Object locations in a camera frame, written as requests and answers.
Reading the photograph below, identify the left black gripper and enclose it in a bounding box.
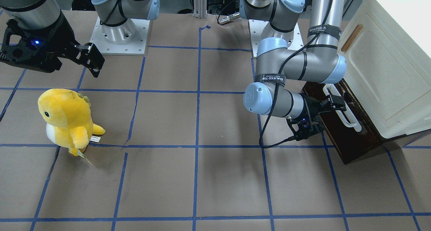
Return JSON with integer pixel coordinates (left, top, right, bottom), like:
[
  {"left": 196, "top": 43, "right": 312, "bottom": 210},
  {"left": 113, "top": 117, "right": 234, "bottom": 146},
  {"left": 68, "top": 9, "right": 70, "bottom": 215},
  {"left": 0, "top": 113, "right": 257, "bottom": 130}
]
[{"left": 287, "top": 93, "right": 347, "bottom": 141}]

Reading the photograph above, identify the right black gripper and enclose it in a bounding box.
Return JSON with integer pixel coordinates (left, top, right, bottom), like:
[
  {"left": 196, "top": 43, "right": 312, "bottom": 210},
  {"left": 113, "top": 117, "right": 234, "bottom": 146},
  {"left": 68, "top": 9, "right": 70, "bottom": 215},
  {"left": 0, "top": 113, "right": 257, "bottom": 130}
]
[{"left": 0, "top": 14, "right": 105, "bottom": 78}]

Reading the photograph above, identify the white drawer handle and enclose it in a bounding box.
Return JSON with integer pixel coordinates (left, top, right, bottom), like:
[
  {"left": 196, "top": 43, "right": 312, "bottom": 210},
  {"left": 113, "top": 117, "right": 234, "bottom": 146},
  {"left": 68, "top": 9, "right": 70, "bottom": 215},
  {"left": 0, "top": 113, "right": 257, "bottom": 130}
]
[{"left": 323, "top": 84, "right": 362, "bottom": 133}]

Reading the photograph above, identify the dark wooden drawer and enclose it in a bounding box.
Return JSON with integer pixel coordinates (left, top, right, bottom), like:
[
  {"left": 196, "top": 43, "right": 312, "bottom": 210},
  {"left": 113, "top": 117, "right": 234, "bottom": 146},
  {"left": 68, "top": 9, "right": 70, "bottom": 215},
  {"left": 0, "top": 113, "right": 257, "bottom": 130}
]
[{"left": 321, "top": 79, "right": 411, "bottom": 164}]

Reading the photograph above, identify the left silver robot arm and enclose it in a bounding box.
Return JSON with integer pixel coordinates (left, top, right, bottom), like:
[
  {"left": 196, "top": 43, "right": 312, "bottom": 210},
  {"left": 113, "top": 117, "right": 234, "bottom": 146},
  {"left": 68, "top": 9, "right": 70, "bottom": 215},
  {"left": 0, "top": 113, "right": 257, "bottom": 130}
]
[{"left": 240, "top": 0, "right": 346, "bottom": 142}]

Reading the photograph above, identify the yellow plush dinosaur toy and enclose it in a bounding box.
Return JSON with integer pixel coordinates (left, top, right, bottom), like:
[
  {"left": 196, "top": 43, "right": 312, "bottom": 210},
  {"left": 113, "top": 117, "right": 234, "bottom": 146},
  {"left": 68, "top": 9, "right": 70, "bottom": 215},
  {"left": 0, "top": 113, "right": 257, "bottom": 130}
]
[{"left": 37, "top": 89, "right": 106, "bottom": 158}]

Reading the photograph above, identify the cream white cabinet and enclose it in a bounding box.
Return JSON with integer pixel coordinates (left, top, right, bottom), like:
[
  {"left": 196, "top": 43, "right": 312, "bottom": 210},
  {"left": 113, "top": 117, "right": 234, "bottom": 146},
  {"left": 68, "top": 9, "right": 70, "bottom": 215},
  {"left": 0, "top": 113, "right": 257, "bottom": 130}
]
[{"left": 338, "top": 0, "right": 431, "bottom": 138}]

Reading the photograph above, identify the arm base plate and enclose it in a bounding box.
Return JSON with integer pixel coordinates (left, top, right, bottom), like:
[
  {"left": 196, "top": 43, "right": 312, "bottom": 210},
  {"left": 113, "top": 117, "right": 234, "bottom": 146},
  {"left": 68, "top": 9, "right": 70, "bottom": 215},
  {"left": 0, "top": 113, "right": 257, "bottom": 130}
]
[
  {"left": 90, "top": 18, "right": 152, "bottom": 56},
  {"left": 249, "top": 20, "right": 304, "bottom": 59}
]

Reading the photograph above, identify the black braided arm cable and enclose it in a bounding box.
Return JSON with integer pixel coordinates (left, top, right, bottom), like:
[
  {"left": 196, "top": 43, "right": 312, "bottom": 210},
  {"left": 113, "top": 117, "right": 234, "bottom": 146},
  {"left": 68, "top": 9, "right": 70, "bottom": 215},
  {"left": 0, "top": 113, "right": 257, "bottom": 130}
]
[{"left": 259, "top": 0, "right": 335, "bottom": 149}]

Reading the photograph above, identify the aluminium frame post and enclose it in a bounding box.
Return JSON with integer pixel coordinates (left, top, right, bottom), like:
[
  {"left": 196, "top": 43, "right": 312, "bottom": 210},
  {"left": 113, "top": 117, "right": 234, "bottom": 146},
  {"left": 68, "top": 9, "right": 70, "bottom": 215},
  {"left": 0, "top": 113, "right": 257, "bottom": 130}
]
[{"left": 193, "top": 0, "right": 207, "bottom": 20}]

